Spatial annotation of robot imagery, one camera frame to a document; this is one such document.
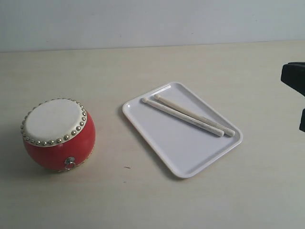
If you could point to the white drumstick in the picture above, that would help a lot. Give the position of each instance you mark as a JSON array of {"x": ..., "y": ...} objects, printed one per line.
[
  {"x": 184, "y": 117},
  {"x": 203, "y": 119}
]

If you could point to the white plastic tray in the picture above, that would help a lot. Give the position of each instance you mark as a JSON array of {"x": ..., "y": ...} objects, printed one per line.
[{"x": 184, "y": 148}]

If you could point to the red small drum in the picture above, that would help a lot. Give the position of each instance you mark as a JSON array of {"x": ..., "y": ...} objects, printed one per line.
[{"x": 58, "y": 134}]

